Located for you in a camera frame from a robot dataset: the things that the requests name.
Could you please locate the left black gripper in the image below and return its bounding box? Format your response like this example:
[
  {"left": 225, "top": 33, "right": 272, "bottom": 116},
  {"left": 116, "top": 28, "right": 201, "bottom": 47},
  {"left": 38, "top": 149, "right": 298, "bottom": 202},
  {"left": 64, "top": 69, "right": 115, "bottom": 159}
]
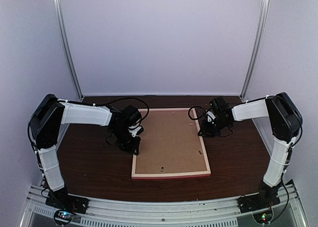
[{"left": 111, "top": 126, "right": 141, "bottom": 155}]

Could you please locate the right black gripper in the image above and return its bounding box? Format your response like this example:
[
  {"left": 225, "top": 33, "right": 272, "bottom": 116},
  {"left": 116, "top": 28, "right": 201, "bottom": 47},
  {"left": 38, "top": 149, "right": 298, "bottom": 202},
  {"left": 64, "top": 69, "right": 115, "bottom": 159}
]
[{"left": 198, "top": 117, "right": 230, "bottom": 138}]

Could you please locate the pink wooden picture frame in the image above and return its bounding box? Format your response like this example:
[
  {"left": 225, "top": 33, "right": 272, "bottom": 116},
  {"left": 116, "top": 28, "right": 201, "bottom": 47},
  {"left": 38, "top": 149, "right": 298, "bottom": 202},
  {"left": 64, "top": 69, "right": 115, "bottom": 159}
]
[{"left": 131, "top": 108, "right": 212, "bottom": 180}]

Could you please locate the brown backing board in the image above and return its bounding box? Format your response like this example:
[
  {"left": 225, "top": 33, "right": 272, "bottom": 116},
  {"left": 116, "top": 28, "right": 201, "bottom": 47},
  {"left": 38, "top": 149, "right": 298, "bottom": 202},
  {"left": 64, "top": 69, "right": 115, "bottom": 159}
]
[{"left": 135, "top": 110, "right": 207, "bottom": 174}]

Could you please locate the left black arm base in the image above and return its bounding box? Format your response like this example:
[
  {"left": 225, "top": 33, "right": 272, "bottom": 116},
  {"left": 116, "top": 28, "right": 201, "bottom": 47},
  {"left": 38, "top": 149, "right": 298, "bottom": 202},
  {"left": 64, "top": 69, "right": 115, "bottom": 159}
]
[{"left": 44, "top": 180, "right": 89, "bottom": 214}]

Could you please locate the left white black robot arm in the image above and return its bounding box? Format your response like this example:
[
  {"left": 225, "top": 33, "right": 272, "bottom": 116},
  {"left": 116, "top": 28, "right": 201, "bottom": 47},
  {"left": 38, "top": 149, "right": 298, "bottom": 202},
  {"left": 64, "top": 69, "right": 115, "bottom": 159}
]
[{"left": 27, "top": 94, "right": 144, "bottom": 209}]

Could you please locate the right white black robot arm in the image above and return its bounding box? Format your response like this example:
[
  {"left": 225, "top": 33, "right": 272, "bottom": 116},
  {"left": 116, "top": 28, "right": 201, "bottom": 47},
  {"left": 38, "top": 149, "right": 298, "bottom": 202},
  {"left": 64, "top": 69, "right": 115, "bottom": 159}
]
[{"left": 198, "top": 92, "right": 303, "bottom": 208}]

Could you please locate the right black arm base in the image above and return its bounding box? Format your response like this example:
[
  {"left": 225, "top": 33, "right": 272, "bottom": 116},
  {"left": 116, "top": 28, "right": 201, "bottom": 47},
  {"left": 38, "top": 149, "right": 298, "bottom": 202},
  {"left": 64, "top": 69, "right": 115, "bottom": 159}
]
[{"left": 237, "top": 180, "right": 282, "bottom": 213}]

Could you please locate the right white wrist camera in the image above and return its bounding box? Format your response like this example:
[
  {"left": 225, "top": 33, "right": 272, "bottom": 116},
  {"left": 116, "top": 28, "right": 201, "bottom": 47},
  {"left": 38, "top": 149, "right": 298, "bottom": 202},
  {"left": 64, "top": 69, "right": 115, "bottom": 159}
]
[{"left": 206, "top": 111, "right": 216, "bottom": 122}]

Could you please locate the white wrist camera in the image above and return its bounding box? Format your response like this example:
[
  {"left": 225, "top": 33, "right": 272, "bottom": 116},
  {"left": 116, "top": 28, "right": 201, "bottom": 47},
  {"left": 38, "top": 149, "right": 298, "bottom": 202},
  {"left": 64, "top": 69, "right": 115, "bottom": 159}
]
[
  {"left": 206, "top": 111, "right": 216, "bottom": 122},
  {"left": 129, "top": 126, "right": 144, "bottom": 137}
]

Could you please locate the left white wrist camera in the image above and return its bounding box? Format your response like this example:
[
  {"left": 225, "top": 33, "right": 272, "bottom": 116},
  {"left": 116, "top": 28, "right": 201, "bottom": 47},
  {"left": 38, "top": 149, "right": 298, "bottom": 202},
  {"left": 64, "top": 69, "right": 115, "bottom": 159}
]
[{"left": 129, "top": 126, "right": 144, "bottom": 137}]

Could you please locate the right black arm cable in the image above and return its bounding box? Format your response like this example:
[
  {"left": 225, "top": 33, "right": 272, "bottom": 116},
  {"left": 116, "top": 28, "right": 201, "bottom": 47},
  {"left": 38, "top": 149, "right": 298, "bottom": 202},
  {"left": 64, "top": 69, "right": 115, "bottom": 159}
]
[{"left": 188, "top": 106, "right": 208, "bottom": 121}]

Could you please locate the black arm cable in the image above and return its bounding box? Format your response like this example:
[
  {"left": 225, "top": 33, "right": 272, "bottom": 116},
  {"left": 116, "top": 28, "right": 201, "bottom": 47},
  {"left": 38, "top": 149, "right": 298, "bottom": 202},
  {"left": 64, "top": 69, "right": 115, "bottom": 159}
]
[
  {"left": 188, "top": 106, "right": 208, "bottom": 121},
  {"left": 104, "top": 97, "right": 150, "bottom": 125}
]

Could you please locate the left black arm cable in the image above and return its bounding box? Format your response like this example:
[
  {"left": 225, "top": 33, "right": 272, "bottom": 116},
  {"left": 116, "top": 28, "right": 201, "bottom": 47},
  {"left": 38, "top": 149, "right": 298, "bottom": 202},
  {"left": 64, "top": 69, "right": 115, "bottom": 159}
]
[{"left": 104, "top": 97, "right": 150, "bottom": 125}]

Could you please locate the right aluminium corner post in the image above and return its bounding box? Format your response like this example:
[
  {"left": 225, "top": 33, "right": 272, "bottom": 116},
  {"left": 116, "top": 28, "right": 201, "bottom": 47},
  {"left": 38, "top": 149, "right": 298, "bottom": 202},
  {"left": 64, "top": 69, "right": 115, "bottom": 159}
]
[{"left": 240, "top": 0, "right": 270, "bottom": 101}]

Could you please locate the aluminium corner post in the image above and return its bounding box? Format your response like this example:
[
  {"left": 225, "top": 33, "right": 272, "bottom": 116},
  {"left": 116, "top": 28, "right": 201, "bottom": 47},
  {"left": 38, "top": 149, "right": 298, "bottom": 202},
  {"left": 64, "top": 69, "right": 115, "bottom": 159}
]
[
  {"left": 240, "top": 0, "right": 270, "bottom": 101},
  {"left": 53, "top": 0, "right": 83, "bottom": 100}
]

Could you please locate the front aluminium rail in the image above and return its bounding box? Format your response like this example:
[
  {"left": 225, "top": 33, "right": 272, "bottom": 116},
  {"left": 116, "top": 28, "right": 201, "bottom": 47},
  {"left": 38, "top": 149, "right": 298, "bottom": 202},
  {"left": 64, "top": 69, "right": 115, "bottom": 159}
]
[{"left": 19, "top": 183, "right": 309, "bottom": 227}]

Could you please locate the left aluminium corner post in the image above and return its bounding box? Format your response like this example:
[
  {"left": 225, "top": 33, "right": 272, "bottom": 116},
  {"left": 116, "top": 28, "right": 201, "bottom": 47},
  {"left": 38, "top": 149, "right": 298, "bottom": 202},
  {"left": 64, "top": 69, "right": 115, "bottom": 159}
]
[{"left": 53, "top": 0, "right": 83, "bottom": 100}]

